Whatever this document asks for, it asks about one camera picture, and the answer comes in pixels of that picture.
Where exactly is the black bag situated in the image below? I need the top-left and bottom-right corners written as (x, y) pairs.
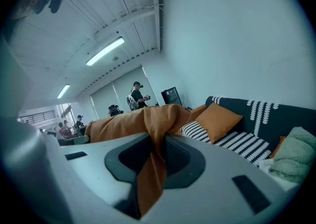
top-left (107, 104), bottom-right (123, 117)

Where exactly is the black white striped sofa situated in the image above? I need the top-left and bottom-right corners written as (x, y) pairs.
top-left (181, 95), bottom-right (316, 187)

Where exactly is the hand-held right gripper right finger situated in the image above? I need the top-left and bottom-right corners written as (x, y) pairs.
top-left (141, 132), bottom-right (301, 224)

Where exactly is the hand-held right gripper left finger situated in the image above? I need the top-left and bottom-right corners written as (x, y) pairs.
top-left (44, 132), bottom-right (154, 224)

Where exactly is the black and white striped sofa cover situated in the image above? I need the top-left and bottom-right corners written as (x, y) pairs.
top-left (181, 95), bottom-right (316, 167)

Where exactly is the green knitted blanket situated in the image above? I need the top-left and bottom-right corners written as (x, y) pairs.
top-left (268, 126), bottom-right (316, 185)

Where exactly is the black television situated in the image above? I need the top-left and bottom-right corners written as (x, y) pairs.
top-left (160, 87), bottom-right (184, 108)

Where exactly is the long ceiling light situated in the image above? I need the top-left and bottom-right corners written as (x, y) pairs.
top-left (56, 83), bottom-right (71, 100)
top-left (85, 36), bottom-right (125, 67)

